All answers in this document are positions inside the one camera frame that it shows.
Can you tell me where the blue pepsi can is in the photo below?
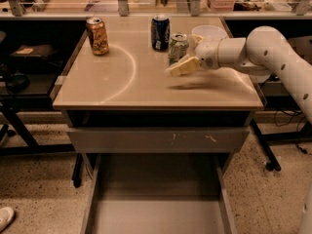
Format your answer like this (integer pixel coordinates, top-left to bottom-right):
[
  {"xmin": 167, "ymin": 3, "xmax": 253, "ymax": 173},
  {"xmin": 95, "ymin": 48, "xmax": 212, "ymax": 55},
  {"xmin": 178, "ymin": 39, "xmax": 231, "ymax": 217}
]
[{"xmin": 151, "ymin": 15, "xmax": 170, "ymax": 51}]

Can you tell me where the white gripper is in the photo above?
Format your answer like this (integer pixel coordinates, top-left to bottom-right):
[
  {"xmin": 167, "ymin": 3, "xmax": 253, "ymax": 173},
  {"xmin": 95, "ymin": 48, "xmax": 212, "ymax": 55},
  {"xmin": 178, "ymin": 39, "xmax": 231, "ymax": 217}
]
[{"xmin": 165, "ymin": 34, "xmax": 220, "ymax": 77}]

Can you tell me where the green white 7up can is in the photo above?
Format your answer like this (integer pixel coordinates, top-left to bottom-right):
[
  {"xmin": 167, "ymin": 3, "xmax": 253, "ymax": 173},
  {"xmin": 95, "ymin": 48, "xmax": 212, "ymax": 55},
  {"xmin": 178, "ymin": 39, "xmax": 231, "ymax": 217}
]
[{"xmin": 168, "ymin": 33, "xmax": 189, "ymax": 65}]

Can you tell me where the open middle drawer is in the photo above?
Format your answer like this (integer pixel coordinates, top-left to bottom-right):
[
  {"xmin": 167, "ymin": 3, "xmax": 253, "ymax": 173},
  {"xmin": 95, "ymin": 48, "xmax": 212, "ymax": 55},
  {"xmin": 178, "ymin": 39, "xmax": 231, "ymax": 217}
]
[{"xmin": 79, "ymin": 154, "xmax": 238, "ymax": 234}]

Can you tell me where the white shoe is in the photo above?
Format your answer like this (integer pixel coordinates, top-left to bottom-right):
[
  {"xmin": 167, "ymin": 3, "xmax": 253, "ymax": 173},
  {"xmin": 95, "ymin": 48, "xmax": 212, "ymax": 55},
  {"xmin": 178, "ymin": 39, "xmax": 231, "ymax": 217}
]
[{"xmin": 0, "ymin": 207, "xmax": 15, "ymax": 232}]

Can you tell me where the grey drawer cabinet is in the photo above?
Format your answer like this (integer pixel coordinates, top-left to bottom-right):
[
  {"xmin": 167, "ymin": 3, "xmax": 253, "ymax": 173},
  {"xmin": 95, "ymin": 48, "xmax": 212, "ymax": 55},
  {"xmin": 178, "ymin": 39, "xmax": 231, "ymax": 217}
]
[{"xmin": 50, "ymin": 16, "xmax": 267, "ymax": 234}]

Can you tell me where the black bag on shelf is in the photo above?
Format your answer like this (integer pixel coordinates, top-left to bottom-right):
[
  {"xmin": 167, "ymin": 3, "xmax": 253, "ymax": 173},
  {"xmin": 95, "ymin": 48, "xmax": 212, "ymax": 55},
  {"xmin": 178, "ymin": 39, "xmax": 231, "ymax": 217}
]
[{"xmin": 10, "ymin": 44, "xmax": 58, "ymax": 61}]

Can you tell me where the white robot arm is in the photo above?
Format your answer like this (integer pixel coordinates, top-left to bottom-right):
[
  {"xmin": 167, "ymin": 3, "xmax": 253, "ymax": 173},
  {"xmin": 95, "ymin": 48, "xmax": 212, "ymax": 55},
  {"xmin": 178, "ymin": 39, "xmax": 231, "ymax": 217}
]
[{"xmin": 168, "ymin": 26, "xmax": 312, "ymax": 234}]

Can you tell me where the orange gold soda can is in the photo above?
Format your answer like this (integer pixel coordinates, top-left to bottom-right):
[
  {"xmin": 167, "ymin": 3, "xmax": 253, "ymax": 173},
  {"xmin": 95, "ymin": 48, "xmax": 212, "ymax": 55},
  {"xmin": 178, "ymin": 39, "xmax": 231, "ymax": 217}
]
[{"xmin": 86, "ymin": 17, "xmax": 109, "ymax": 56}]

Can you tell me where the closed top drawer front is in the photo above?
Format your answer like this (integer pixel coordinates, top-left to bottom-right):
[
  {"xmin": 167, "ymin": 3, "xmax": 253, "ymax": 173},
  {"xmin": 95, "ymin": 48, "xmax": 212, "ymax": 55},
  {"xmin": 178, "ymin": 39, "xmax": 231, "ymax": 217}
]
[{"xmin": 67, "ymin": 127, "xmax": 249, "ymax": 153}]

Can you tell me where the white ceramic bowl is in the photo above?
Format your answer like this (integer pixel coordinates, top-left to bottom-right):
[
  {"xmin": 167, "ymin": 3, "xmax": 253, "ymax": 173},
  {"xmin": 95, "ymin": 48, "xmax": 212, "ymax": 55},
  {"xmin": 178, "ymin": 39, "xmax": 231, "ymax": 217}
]
[{"xmin": 192, "ymin": 25, "xmax": 227, "ymax": 42}]

